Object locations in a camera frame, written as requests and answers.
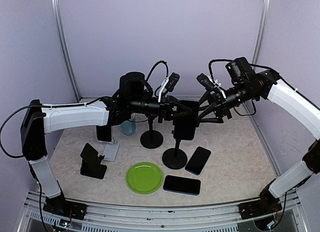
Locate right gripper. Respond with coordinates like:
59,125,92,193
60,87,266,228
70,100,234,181
193,80,259,123

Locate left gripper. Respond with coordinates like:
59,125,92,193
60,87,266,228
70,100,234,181
129,92,193,123

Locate short black clamp stand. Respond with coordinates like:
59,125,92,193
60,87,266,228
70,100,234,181
162,139,188,170

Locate black phone blue case bottom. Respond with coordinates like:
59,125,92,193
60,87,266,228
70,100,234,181
163,175,201,195

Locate black phone white case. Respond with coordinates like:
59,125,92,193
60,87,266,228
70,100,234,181
96,125,113,142

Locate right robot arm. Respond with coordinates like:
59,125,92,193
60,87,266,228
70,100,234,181
196,57,320,214

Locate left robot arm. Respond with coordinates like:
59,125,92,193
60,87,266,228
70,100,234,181
20,72,192,214

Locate tall black clamp stand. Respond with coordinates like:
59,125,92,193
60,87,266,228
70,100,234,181
140,116,164,149

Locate white folding phone stand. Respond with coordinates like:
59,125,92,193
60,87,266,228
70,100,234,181
102,137,120,162

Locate black folding phone stand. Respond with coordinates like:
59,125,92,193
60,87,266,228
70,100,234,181
80,143,107,179

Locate light blue mug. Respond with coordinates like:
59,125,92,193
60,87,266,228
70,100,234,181
120,118,136,136

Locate green plate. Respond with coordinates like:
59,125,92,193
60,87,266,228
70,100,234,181
126,162,163,194

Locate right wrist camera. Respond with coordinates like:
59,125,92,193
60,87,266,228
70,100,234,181
196,73,226,98

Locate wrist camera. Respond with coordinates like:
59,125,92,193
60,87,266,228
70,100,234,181
154,72,180,102
196,73,226,98

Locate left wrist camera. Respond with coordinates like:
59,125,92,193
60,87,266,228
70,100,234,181
154,72,180,102

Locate right aluminium frame post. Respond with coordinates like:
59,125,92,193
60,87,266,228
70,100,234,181
252,0,271,64

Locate aluminium frame post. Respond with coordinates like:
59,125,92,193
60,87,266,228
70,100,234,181
51,0,82,101
252,0,271,64

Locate front aluminium rail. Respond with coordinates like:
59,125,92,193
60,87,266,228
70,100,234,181
13,191,311,231

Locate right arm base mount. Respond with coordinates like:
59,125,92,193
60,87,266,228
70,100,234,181
238,200,283,219

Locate left aluminium frame post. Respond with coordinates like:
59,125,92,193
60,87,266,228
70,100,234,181
51,0,82,101

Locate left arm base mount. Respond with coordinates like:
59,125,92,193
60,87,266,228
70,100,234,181
43,199,87,220

